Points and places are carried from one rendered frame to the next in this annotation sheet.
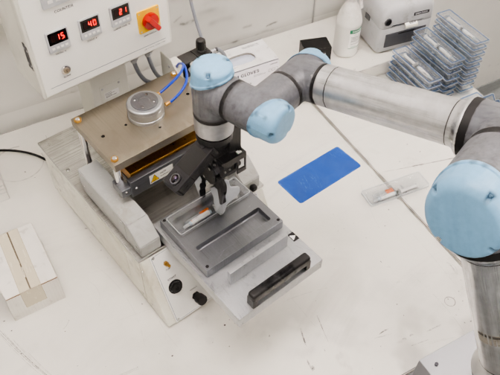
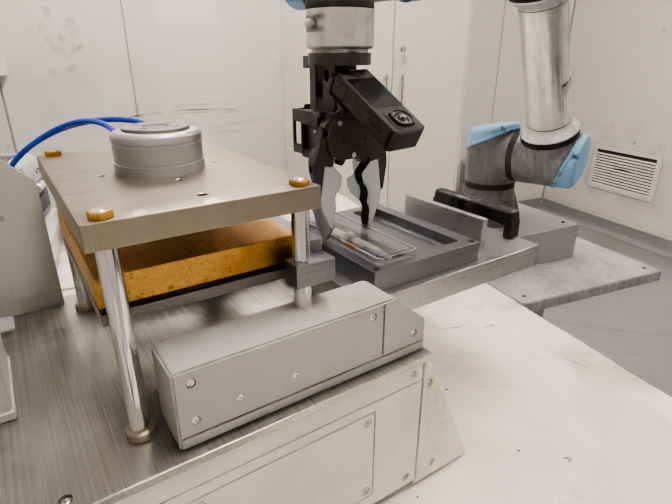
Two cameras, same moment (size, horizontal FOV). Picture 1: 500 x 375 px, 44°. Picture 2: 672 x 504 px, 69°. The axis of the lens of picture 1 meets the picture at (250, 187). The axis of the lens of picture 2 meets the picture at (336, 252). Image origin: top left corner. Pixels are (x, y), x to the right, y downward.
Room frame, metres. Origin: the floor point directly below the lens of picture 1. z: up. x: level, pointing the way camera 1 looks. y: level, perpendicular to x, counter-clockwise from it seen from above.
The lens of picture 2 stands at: (0.79, 0.66, 1.21)
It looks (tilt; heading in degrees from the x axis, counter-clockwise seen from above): 22 degrees down; 276
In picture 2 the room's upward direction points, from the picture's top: straight up
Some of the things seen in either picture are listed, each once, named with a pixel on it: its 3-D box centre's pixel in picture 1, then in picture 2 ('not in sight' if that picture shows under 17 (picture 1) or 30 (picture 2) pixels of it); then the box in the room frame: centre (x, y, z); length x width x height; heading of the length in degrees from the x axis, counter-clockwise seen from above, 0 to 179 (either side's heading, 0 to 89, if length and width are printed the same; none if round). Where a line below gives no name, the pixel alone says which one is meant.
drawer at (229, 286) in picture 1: (235, 241); (403, 241); (0.76, 0.03, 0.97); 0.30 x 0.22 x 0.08; 40
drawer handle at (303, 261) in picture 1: (279, 279); (473, 211); (0.66, -0.06, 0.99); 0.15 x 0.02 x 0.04; 130
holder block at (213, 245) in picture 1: (221, 223); (376, 240); (0.80, 0.06, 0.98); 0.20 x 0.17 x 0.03; 130
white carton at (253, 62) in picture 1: (237, 68); not in sight; (1.52, 0.04, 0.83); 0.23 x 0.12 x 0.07; 119
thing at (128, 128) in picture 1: (147, 111); (125, 195); (1.03, 0.23, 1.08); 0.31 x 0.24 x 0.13; 130
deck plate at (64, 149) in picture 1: (147, 164); (151, 347); (1.02, 0.25, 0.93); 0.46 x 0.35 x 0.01; 40
